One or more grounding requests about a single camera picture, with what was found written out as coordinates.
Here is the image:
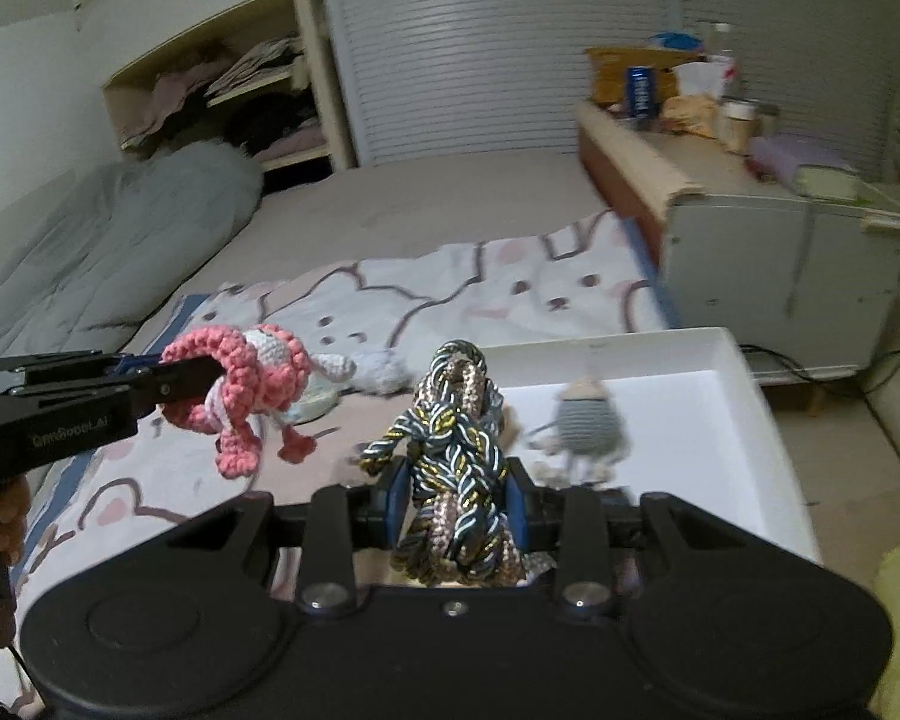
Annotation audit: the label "person's left hand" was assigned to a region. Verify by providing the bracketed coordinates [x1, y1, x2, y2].
[0, 475, 33, 565]

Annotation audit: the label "dark clothes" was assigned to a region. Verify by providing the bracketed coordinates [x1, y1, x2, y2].
[229, 94, 320, 149]

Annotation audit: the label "braided rope knot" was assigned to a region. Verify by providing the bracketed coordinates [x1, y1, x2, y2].
[356, 340, 541, 590]

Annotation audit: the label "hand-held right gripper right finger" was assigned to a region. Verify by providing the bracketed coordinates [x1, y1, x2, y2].
[505, 457, 730, 616]

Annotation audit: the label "blue floral fabric pouch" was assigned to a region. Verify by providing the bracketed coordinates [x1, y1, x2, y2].
[285, 371, 343, 425]

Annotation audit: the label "printed blanket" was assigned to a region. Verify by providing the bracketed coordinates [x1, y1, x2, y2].
[0, 210, 672, 720]

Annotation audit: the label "purple book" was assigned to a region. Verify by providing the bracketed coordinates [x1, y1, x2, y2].
[746, 133, 845, 182]

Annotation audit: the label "white lidded jar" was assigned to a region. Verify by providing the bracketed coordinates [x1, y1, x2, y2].
[720, 99, 758, 155]

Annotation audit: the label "white crochet piece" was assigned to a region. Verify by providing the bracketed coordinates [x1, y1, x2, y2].
[312, 349, 408, 397]

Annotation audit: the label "thick dark book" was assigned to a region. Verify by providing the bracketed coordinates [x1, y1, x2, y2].
[795, 165, 860, 200]

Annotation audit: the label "white shallow cardboard box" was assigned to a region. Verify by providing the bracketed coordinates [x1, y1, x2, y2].
[480, 326, 826, 586]

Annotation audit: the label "beige bed mattress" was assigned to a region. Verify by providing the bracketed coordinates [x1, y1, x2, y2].
[120, 146, 617, 331]

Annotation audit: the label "grey crochet doll with hat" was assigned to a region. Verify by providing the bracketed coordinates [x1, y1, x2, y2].
[529, 381, 631, 485]

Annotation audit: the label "cream open shelf unit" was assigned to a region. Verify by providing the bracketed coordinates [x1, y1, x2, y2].
[101, 0, 358, 173]

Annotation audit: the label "headboard storage cabinet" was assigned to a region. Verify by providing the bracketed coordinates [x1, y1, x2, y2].
[576, 101, 900, 382]

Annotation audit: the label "white folded clothes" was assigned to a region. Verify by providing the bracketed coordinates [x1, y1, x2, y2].
[206, 36, 305, 100]

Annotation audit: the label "blue soda can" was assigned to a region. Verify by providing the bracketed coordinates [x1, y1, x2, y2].
[626, 66, 662, 124]

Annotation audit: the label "black cable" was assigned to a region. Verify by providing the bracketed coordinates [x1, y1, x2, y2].
[742, 337, 900, 385]

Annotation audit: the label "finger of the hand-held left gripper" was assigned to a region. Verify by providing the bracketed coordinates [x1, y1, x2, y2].
[124, 355, 224, 421]
[0, 351, 160, 395]

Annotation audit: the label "crumpled beige bag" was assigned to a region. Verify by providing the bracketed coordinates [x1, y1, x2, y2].
[660, 94, 722, 138]

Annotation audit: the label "pink crumpled clothes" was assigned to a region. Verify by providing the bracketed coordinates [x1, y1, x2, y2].
[122, 64, 230, 149]

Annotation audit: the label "pink crochet octopus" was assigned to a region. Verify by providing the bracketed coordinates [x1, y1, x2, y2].
[159, 322, 316, 479]

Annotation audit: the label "white louvered closet door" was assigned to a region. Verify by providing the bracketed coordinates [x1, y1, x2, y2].
[311, 0, 681, 170]
[677, 0, 900, 182]

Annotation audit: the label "pale pink folded cloth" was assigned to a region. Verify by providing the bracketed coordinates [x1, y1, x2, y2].
[261, 127, 328, 164]

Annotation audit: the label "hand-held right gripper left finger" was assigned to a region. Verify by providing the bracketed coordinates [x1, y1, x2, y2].
[161, 465, 410, 616]

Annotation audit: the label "grey duvet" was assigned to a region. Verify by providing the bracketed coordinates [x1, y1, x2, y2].
[0, 141, 265, 370]

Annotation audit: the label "clear plastic bottle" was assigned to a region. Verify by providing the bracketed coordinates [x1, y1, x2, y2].
[709, 22, 740, 103]

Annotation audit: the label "grey hanging cord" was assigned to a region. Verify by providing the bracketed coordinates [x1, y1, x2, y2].
[784, 217, 819, 317]

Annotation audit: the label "white tissue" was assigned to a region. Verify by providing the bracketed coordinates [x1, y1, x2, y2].
[671, 60, 725, 99]

